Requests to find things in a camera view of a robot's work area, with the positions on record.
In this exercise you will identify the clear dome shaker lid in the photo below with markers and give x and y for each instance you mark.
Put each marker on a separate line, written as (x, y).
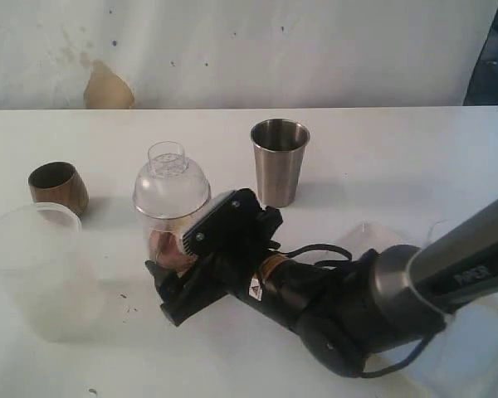
(170, 185)

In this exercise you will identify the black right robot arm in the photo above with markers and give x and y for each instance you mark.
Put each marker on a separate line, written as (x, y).
(359, 317)

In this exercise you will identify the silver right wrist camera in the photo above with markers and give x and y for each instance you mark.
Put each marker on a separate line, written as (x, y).
(221, 218)

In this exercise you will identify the clear plastic shaker cup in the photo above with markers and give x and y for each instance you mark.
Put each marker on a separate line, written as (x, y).
(163, 229)

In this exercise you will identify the white rectangular plastic tray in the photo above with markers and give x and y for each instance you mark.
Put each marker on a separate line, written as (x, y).
(462, 361)

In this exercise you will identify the stainless steel tumbler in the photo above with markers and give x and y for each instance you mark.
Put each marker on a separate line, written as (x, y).
(279, 147)

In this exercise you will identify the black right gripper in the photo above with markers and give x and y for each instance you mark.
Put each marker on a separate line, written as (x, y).
(225, 271)

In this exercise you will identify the translucent plastic tall container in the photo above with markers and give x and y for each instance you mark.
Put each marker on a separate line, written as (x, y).
(45, 272)

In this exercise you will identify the brown wooden round cup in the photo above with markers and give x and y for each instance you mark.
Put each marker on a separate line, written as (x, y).
(59, 182)

